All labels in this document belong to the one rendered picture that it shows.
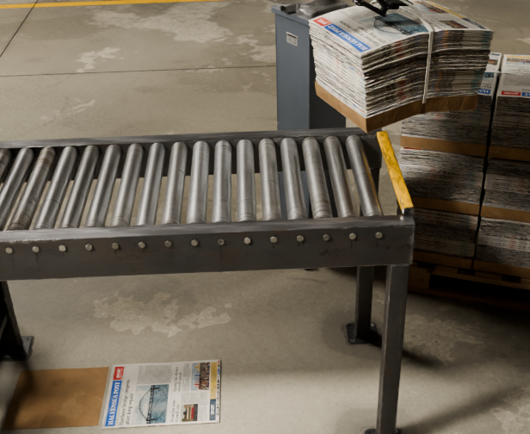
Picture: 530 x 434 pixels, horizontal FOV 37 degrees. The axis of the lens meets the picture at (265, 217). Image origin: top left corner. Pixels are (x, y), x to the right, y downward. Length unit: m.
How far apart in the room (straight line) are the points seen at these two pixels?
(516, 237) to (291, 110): 0.92
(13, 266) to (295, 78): 1.28
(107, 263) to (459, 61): 1.04
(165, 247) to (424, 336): 1.21
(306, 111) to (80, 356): 1.17
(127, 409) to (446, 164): 1.32
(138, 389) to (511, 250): 1.37
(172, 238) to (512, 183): 1.28
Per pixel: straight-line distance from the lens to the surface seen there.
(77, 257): 2.04
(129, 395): 2.71
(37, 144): 2.49
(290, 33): 2.85
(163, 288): 3.13
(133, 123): 4.42
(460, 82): 2.21
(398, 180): 2.14
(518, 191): 2.81
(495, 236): 2.92
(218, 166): 2.26
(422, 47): 2.10
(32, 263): 2.08
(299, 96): 2.90
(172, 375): 2.75
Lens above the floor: 1.89
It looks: 33 degrees down
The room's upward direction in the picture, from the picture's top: 2 degrees counter-clockwise
